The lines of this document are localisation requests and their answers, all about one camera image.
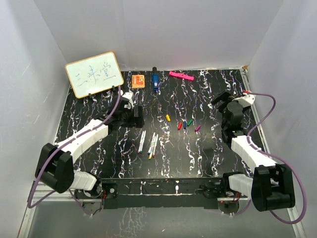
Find white pen purple tip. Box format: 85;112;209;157
137;131;145;154

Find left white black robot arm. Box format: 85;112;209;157
35;92;144;198

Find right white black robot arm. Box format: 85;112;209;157
211;91;295;212

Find white pen yellow tip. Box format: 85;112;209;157
148;134;158;160

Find white pen blue tip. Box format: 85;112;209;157
148;132;156;155

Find white pen red tip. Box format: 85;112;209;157
152;134;159;158

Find orange mini notebook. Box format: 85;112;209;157
131;74;145;89

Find pink plastic clip bar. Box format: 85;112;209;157
169;71;194;81

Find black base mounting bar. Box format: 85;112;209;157
74;177;248;210

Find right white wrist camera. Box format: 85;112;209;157
233;91;256;108

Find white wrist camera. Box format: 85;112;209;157
233;91;256;108
121;91;134;110

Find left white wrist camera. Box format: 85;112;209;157
121;91;134;110

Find small whiteboard with wooden frame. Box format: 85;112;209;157
65;52;124;99

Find aluminium frame rail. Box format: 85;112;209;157
17;183;89;238

